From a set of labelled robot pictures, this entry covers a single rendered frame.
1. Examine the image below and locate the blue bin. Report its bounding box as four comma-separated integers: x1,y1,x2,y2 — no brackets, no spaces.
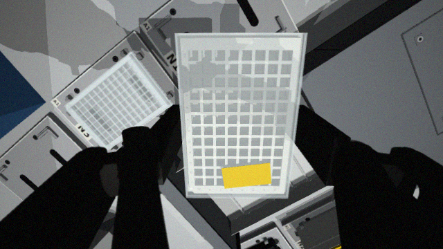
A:
0,51,46,139

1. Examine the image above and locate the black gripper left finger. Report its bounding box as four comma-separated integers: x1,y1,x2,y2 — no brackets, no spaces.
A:
0,104,182,249

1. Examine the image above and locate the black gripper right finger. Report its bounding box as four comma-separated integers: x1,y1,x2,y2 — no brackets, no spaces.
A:
295,105,443,249

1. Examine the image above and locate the clear multiwell plate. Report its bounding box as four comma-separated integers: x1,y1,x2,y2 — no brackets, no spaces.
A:
64,51,174,151

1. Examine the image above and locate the black assay plate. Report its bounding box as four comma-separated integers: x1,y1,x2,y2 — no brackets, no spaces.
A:
248,238,280,249

